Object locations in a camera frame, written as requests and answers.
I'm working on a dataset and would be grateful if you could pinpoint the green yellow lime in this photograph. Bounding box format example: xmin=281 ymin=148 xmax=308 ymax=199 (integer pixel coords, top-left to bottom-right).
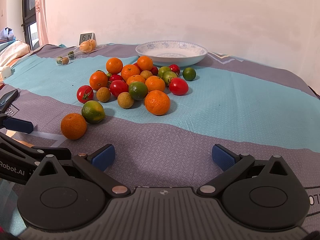
xmin=81 ymin=100 xmax=106 ymax=124

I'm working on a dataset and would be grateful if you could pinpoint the brown longan fruit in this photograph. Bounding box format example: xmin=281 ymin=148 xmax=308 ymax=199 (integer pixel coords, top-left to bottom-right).
xmin=96 ymin=87 xmax=111 ymax=103
xmin=117 ymin=92 xmax=135 ymax=109

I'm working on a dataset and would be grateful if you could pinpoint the red tomato with stem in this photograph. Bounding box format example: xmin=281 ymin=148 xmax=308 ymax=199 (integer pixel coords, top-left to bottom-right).
xmin=76 ymin=85 xmax=94 ymax=103

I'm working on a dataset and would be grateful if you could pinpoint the dark green lime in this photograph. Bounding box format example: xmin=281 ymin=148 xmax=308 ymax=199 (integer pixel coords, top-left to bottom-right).
xmin=129 ymin=81 xmax=148 ymax=101

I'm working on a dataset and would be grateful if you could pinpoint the large orange tangerine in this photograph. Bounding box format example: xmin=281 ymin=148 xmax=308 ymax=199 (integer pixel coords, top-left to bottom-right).
xmin=144 ymin=90 xmax=170 ymax=115

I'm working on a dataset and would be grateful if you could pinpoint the yellow pepino melon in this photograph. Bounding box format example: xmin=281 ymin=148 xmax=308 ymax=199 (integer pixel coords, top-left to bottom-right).
xmin=79 ymin=41 xmax=92 ymax=53
xmin=89 ymin=39 xmax=97 ymax=49

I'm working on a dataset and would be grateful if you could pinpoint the pale green lime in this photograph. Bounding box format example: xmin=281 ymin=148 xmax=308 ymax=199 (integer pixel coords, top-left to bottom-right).
xmin=162 ymin=71 xmax=178 ymax=86

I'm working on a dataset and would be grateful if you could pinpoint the pile of clothes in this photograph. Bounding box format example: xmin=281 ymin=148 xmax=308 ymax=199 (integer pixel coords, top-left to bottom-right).
xmin=1 ymin=27 xmax=30 ymax=68

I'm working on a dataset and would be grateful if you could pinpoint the small green kumquat in tray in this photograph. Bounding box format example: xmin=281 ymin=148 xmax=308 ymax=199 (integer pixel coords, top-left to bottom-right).
xmin=56 ymin=56 xmax=62 ymax=64

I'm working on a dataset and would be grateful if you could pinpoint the small brown fruit in tray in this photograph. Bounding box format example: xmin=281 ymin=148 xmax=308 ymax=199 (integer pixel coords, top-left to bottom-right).
xmin=61 ymin=57 xmax=69 ymax=65

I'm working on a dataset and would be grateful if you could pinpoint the blue grey patterned tablecloth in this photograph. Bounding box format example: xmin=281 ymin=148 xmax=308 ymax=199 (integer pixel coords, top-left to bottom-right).
xmin=0 ymin=42 xmax=320 ymax=238

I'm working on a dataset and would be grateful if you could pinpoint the small green lime in tray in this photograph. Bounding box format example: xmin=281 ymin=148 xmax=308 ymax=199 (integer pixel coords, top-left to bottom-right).
xmin=68 ymin=51 xmax=74 ymax=60

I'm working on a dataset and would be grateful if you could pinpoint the clear plastic fruit tray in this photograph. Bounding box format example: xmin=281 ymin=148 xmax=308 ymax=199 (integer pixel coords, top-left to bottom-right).
xmin=55 ymin=45 xmax=104 ymax=66

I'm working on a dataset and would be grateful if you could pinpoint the white digital clock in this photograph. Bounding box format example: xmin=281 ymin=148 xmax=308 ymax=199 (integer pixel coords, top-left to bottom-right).
xmin=79 ymin=32 xmax=96 ymax=45

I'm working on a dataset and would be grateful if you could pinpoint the white blue patterned bowl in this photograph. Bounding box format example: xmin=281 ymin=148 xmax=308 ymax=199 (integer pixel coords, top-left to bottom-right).
xmin=136 ymin=40 xmax=208 ymax=67

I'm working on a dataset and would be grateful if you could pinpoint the dark window frame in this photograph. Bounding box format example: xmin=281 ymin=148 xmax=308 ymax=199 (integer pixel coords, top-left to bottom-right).
xmin=21 ymin=0 xmax=40 ymax=50

